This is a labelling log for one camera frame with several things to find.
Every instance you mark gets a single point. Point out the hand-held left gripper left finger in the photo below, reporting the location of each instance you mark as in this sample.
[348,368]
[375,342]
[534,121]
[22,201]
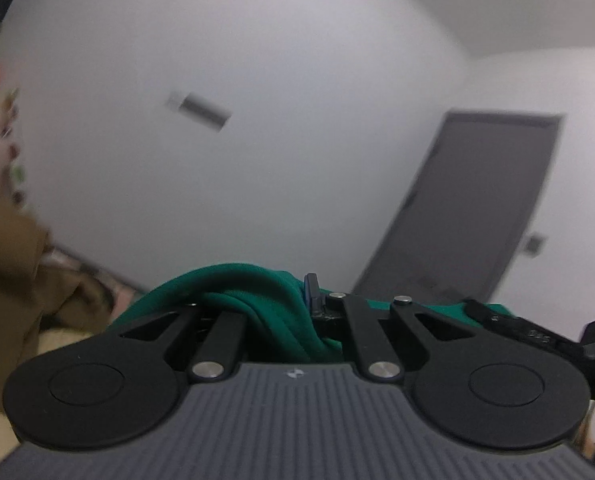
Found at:
[217,340]

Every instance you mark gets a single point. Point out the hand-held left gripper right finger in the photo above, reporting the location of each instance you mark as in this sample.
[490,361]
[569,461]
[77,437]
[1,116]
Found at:
[311,292]

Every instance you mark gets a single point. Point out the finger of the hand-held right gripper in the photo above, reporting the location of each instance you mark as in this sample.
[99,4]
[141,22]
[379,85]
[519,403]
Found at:
[517,327]

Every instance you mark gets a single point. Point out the green jacket with cream lining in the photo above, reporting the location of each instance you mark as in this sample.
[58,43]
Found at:
[257,282]

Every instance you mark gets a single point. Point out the grey door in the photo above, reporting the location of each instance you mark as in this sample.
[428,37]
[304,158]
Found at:
[477,200]

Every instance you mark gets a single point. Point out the brown garment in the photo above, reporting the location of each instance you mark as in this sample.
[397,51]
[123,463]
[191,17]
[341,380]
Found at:
[7,285]

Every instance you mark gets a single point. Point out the grey wall switch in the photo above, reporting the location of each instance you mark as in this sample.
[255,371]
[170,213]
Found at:
[535,244]

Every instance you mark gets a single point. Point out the grey wall panel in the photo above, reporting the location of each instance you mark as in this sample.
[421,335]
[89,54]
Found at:
[200,111]

